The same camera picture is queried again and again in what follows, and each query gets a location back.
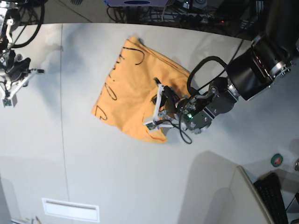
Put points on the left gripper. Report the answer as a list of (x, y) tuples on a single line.
[(169, 109)]

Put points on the white rectangular tray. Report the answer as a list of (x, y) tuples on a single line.
[(73, 211)]

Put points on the orange yellow t-shirt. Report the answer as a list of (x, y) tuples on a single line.
[(126, 97)]

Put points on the green tape roll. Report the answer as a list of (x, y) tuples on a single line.
[(277, 160)]

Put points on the silver metal knob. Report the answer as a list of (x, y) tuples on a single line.
[(296, 165)]

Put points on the black keyboard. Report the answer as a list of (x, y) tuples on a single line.
[(269, 189)]

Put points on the beige board panel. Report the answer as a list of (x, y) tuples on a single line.
[(250, 209)]

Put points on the pencil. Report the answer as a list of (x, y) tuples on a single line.
[(38, 220)]

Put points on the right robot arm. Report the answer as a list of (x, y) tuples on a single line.
[(15, 16)]

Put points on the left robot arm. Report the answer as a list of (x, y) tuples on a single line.
[(270, 55)]

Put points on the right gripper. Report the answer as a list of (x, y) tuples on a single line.
[(17, 76)]

